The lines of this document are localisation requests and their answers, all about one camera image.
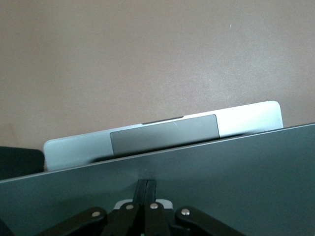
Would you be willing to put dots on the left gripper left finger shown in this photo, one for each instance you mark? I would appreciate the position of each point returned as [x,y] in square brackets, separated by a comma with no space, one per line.
[123,218]

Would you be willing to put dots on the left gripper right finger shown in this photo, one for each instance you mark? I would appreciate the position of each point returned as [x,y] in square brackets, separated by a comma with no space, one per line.
[157,221]

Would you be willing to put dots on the silver laptop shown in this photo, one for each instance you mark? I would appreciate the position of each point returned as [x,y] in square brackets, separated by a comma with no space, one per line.
[246,172]

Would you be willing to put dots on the black mouse pad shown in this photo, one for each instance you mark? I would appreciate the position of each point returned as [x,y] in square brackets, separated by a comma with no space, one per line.
[19,162]

